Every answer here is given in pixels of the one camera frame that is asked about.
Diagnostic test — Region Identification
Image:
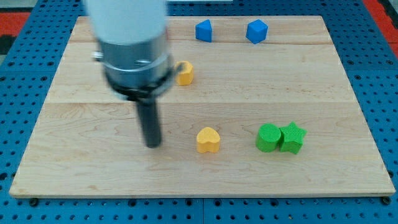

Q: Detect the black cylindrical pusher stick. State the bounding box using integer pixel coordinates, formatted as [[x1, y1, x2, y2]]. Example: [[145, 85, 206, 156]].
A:
[[137, 98, 162, 148]]

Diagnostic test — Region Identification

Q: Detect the yellow hexagon block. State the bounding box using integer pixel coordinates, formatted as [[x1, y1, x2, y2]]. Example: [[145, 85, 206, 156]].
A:
[[175, 61, 194, 86]]

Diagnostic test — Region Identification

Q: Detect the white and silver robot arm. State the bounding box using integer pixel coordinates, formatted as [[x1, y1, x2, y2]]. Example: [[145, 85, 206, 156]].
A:
[[83, 0, 178, 148]]

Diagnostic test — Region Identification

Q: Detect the yellow heart block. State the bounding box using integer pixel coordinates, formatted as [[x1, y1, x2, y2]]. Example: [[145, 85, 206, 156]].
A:
[[197, 127, 221, 153]]

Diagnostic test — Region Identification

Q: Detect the blue triangular prism block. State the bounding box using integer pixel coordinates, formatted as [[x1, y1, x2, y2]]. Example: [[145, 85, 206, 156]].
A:
[[195, 19, 213, 42]]

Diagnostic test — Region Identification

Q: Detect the wooden board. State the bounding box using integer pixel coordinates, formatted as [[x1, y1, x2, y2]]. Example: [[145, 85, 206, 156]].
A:
[[9, 16, 396, 198]]

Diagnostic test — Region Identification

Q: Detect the green cylinder block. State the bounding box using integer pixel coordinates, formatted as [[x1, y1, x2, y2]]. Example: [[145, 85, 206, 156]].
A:
[[256, 123, 282, 152]]

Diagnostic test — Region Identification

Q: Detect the blue cube block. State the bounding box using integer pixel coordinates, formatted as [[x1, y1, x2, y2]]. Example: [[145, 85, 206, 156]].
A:
[[246, 19, 269, 44]]

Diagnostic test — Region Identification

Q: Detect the green star block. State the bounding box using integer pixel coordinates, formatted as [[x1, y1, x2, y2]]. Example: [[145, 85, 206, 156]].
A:
[[279, 121, 307, 154]]

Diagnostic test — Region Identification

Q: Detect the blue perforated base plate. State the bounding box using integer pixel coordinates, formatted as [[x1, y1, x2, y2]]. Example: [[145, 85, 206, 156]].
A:
[[1, 0, 397, 223]]

